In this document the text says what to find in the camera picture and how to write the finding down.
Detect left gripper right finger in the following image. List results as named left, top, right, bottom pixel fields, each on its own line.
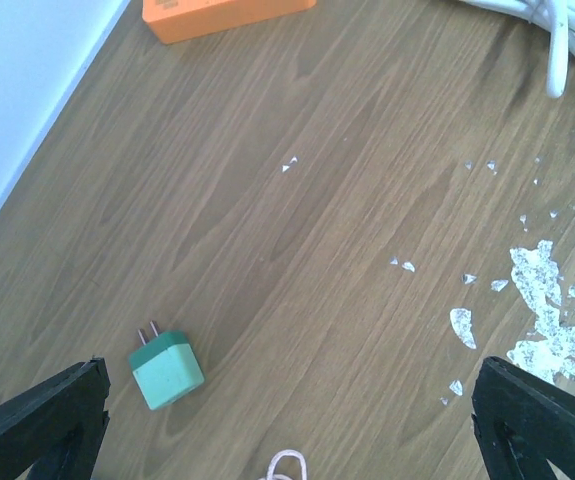
left=472, top=356, right=575, bottom=479

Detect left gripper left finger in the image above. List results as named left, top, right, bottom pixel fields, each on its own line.
left=0, top=357, right=110, bottom=479

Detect green charger plug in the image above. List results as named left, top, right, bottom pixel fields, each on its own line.
left=128, top=321, right=205, bottom=411

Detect pink usb cable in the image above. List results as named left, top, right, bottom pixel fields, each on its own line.
left=265, top=449, right=311, bottom=480

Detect orange power socket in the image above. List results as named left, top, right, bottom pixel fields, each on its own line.
left=142, top=0, right=317, bottom=44

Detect white paint flakes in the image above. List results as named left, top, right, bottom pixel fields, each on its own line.
left=280, top=117, right=575, bottom=409

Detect white orange-socket power cord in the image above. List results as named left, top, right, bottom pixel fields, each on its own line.
left=454, top=0, right=575, bottom=99

